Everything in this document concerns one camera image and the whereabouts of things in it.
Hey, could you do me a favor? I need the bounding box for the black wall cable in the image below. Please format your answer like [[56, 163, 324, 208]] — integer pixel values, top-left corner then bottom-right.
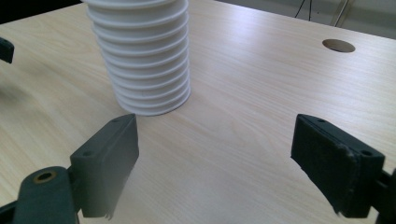
[[294, 0, 312, 21]]

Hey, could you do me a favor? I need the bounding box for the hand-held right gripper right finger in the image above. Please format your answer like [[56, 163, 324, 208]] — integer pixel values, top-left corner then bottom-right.
[[290, 113, 387, 218]]

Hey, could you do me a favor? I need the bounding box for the stack of white cups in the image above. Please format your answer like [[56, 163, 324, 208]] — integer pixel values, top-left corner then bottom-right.
[[81, 0, 191, 117]]

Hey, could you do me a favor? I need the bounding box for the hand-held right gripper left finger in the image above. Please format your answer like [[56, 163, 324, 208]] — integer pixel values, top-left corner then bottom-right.
[[69, 113, 140, 220]]

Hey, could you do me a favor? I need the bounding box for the thin metal pole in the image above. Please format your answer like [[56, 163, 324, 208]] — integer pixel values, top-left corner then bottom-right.
[[333, 0, 349, 28]]

